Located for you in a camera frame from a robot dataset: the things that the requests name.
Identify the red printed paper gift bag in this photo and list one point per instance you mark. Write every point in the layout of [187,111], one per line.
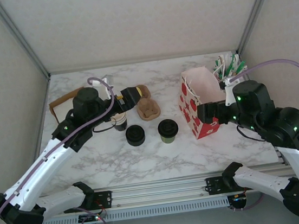
[193,112]

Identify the brown pulp cup carrier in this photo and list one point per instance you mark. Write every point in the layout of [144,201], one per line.
[149,109]

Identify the black plastic cup lid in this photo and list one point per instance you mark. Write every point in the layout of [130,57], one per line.
[167,127]

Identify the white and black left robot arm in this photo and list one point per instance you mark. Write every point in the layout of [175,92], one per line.
[37,172]

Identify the black lidded coffee cup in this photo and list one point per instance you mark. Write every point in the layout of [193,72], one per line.
[135,135]

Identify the stack of paper cups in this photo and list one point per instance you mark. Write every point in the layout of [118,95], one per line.
[120,122]

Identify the brown cardboard napkin tray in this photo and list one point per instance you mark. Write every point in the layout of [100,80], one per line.
[61,101]

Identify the green white wrapped stirrers bundle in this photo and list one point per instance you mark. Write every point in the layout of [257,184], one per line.
[228,65]

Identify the aluminium table side rail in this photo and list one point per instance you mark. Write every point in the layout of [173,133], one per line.
[42,119]

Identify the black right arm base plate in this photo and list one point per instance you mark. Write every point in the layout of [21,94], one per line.
[213,186]

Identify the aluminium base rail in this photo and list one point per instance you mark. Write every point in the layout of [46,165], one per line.
[159,191]

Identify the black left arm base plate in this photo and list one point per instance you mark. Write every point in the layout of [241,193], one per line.
[103,199]

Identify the aluminium frame post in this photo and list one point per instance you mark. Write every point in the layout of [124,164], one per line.
[256,6]
[20,37]

